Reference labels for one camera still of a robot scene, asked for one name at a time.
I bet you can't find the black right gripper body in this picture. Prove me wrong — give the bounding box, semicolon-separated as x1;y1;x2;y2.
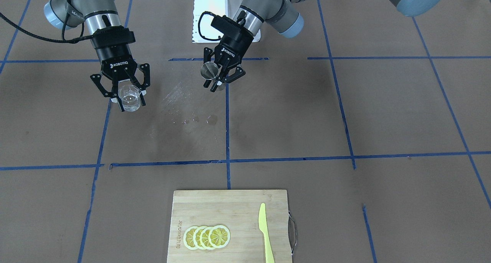
91;27;151;99

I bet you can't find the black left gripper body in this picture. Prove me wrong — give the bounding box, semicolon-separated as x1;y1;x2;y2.
203;15;253;84

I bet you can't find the steel jigger measuring cup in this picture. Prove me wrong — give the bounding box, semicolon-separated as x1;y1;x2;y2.
200;61;226;89

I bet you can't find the clear glass beaker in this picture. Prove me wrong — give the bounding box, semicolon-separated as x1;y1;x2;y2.
118;84;142;112

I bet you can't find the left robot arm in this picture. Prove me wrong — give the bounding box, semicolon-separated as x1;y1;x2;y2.
198;0;440;92

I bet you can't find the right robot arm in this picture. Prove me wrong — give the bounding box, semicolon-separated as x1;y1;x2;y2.
43;0;150;112

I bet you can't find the wooden cutting board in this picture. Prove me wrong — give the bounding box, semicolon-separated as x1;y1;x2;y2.
167;189;293;263

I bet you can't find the yellow plastic knife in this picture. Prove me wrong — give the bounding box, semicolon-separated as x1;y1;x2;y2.
258;202;275;263

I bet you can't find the lemon slice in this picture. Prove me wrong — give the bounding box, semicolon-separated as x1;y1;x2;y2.
184;226;199;250
208;225;231;248
192;226;207;250
199;227;215;250

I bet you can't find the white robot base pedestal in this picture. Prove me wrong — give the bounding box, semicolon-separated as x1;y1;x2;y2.
192;0;243;45

